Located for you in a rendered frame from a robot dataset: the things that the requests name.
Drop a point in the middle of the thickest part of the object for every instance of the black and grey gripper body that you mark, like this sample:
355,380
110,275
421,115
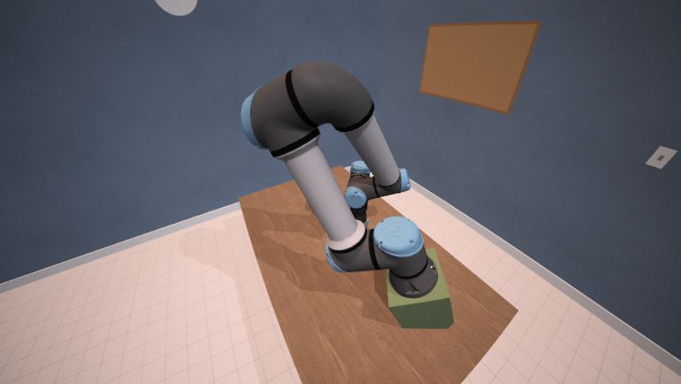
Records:
360,214

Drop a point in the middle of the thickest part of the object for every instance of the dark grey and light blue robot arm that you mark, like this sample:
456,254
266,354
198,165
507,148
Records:
274,118

